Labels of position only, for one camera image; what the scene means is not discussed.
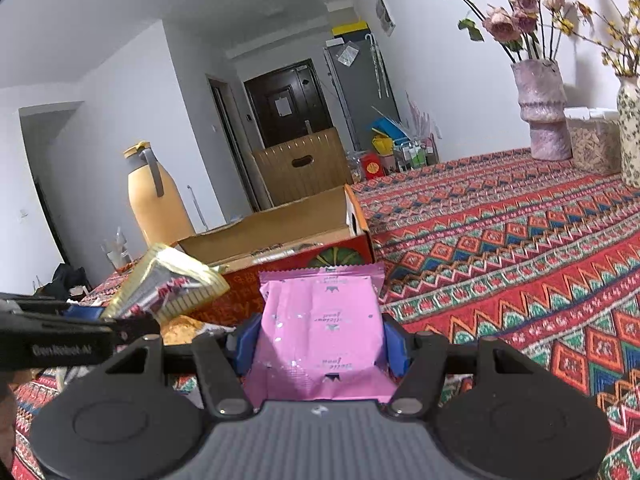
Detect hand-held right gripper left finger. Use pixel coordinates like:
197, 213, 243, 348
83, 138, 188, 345
102, 312, 263, 422

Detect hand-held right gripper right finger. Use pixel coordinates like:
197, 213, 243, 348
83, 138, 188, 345
382, 312, 540, 418

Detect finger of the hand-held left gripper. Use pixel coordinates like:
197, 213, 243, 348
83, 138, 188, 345
60, 316, 162, 347
0, 294, 105, 320

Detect gold white snack packet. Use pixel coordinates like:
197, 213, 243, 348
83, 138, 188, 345
102, 242, 231, 326

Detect white orange crisps packet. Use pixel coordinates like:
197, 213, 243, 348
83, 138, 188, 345
160, 315, 236, 347

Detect pink snack packet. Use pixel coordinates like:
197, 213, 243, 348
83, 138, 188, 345
242, 262, 398, 406

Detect red cardboard box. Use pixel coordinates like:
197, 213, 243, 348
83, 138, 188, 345
172, 184, 375, 328

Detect pile of clothes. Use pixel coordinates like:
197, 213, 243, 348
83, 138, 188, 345
35, 262, 93, 306

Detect clear glass cup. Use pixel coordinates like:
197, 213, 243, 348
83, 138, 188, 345
101, 227, 133, 271

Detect yellow thermos jug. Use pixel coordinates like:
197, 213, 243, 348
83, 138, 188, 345
124, 141, 197, 248

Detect red patterned tablecloth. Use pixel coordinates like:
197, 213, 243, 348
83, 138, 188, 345
0, 146, 640, 480

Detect brown cardboard box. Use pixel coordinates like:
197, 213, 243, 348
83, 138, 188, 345
251, 127, 353, 207

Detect red bag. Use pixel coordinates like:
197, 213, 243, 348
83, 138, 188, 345
361, 152, 386, 178

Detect yellow bag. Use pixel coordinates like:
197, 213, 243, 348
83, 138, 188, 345
371, 132, 396, 157

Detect blue folder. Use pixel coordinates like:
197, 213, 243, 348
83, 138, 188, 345
364, 116, 408, 141

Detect dark entrance door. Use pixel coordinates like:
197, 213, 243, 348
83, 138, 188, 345
243, 59, 335, 148

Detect grey fridge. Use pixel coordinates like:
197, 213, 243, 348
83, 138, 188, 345
322, 35, 401, 153

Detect pink textured vase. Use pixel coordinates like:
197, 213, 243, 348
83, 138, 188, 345
511, 58, 573, 161

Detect white umbrella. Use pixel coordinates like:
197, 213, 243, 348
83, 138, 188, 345
365, 32, 391, 98

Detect yellow black box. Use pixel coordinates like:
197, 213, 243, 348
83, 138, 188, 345
331, 20, 370, 38

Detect bouquet of dried pink roses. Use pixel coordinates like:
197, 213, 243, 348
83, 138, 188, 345
414, 0, 596, 63

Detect yellow blossom branches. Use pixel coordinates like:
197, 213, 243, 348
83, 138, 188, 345
550, 0, 640, 78

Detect wall poster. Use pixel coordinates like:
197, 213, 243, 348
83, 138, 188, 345
375, 0, 397, 37

